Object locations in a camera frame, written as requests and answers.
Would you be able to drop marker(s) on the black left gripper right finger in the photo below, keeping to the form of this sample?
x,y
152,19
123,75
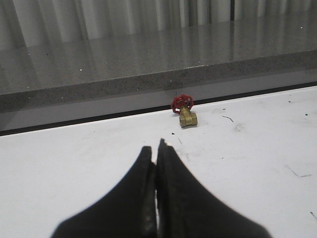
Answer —
x,y
188,210

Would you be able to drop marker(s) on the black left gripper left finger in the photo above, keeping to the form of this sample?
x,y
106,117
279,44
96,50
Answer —
x,y
127,211

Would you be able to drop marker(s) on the brass valve red handwheel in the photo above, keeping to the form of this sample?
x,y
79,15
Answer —
x,y
182,105

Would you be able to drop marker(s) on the grey stone counter slab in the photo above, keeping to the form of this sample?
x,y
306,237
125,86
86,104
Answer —
x,y
84,80

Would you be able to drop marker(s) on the white pleated curtain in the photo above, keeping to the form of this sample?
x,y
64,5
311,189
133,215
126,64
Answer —
x,y
29,23

